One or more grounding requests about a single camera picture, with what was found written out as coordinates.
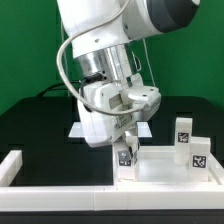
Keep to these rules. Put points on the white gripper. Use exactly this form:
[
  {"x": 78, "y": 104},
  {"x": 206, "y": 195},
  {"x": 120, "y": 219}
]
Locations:
[{"x": 126, "y": 105}]

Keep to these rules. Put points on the white square tabletop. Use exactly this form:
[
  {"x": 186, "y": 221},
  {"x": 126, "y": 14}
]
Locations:
[{"x": 157, "y": 166}]

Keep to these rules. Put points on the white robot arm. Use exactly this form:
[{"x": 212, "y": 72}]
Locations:
[{"x": 94, "y": 64}]

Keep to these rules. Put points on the white U-shaped obstacle fence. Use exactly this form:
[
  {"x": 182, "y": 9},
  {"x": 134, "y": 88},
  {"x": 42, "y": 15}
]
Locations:
[{"x": 122, "y": 196}]

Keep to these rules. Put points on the white marker base plate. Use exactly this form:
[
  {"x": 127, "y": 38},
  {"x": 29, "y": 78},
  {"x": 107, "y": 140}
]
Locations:
[{"x": 143, "y": 130}]

